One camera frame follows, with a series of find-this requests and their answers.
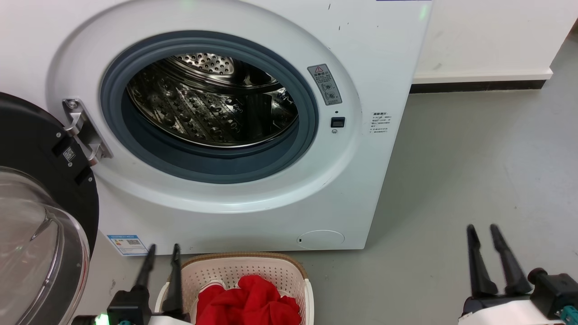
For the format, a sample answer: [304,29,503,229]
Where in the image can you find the grey warning sticker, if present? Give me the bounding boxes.
[308,64,342,106]

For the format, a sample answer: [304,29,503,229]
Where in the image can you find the black washer door with glass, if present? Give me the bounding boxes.
[0,92,100,325]

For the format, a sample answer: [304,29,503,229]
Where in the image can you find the white front-load washing machine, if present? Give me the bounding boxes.
[0,0,433,256]

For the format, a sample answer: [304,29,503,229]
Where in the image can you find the small white text sticker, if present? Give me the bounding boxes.
[369,111,392,134]

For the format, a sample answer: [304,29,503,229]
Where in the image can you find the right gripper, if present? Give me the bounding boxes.
[466,224,578,320]

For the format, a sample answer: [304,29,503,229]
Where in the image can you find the stainless steel washing machine drum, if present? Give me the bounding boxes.
[126,53,299,148]

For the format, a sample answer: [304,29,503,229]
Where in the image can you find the blue white energy label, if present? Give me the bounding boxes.
[107,234,149,256]

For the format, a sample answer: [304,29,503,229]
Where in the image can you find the cream perforated laundry basket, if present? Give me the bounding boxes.
[155,252,315,325]

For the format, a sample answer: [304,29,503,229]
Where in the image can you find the grey rubber door gasket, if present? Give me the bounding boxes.
[100,30,319,184]

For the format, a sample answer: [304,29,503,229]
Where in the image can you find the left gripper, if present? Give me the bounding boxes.
[106,244,184,325]

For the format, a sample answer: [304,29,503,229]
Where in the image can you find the black baseboard strip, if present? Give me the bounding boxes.
[410,80,547,94]

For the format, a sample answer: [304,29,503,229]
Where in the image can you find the round white filter cover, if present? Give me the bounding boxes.
[297,230,345,250]

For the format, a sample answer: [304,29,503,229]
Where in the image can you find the red cloth garment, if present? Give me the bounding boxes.
[196,274,302,325]

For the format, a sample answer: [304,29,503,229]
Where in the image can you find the silver metal door hinge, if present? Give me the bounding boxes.
[62,98,113,167]

